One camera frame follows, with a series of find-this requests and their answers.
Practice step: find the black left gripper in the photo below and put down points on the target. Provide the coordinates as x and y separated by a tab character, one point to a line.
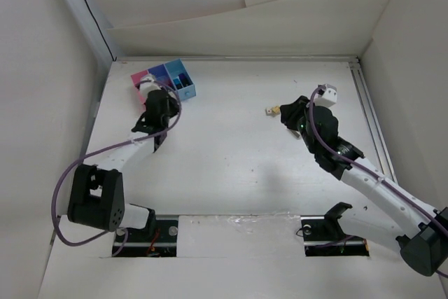
173	103

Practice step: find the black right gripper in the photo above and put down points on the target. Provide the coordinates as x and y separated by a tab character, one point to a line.
290	112

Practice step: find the blue capped black highlighter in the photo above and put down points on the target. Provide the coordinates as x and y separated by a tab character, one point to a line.
178	84

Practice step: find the purple capped black highlighter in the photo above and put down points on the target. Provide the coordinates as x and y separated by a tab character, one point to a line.
184	80

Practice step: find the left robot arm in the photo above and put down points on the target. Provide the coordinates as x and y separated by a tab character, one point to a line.
97	197

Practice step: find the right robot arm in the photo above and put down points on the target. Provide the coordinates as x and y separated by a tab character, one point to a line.
414	229

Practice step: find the dirty white eraser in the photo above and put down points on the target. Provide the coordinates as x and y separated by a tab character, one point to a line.
295	133

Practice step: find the purple drawer container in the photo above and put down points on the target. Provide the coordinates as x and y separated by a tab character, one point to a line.
161	74

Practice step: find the blue drawer container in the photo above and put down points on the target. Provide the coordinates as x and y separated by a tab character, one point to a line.
174	68

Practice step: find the pink drawer container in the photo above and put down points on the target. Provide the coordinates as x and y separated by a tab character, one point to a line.
136	79

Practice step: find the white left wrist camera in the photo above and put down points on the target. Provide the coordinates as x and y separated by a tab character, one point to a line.
147	84

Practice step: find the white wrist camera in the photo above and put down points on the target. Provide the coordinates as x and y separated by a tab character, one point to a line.
147	84
326	96

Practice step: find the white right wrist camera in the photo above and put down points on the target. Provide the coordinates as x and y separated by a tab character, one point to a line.
326	96

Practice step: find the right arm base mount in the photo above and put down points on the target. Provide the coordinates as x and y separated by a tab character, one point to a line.
323	237

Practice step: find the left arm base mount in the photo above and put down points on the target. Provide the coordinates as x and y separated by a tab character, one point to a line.
160	242

